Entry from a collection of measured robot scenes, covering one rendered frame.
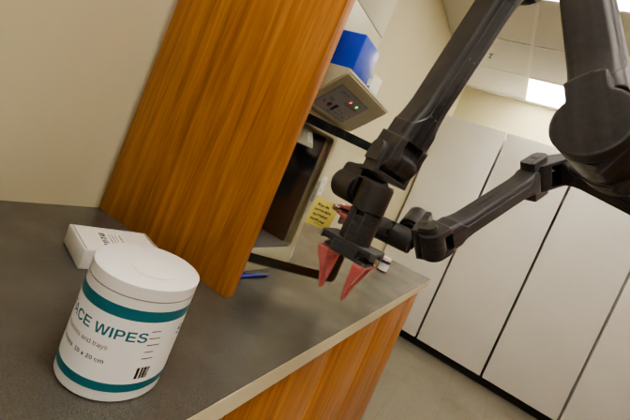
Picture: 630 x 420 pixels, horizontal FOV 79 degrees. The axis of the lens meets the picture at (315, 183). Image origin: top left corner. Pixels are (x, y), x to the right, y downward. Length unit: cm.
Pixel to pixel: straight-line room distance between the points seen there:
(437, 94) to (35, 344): 66
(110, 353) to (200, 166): 53
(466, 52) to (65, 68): 86
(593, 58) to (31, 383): 73
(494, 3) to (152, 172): 83
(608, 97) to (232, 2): 82
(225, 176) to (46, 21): 50
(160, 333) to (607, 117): 53
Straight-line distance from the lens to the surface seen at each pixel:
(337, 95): 96
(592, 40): 57
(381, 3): 122
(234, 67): 96
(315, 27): 88
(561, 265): 390
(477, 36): 69
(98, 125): 115
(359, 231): 64
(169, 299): 50
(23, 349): 63
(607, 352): 403
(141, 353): 53
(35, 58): 106
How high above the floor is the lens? 130
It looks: 4 degrees down
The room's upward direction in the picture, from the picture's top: 23 degrees clockwise
